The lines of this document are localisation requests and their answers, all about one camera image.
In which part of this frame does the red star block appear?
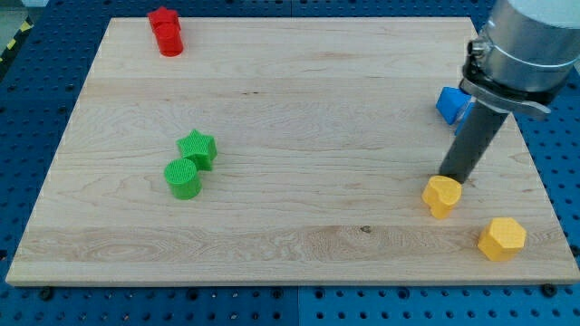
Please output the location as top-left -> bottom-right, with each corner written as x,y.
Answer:
147,6 -> 181,30

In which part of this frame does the yellow hexagon block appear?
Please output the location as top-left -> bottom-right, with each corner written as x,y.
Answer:
477,217 -> 527,262

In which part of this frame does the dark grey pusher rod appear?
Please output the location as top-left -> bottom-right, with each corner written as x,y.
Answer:
439,101 -> 508,184

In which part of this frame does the green star block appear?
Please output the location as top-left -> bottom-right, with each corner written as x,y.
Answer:
176,129 -> 218,171

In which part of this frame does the blue cube block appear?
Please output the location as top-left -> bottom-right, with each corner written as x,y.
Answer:
436,87 -> 471,125

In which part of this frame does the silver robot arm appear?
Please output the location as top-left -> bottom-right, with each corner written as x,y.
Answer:
439,0 -> 579,183

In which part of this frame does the yellow heart block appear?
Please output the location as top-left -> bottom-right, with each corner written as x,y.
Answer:
421,176 -> 462,219

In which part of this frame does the blue block behind rod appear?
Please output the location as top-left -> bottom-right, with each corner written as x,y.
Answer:
454,101 -> 474,136

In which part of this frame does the green cylinder block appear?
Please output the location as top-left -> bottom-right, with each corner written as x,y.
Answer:
164,158 -> 202,200

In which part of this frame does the red cylinder block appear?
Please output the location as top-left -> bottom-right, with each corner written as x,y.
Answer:
153,24 -> 183,57

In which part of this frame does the light wooden board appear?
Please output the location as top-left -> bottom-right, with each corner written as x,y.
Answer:
6,17 -> 579,287

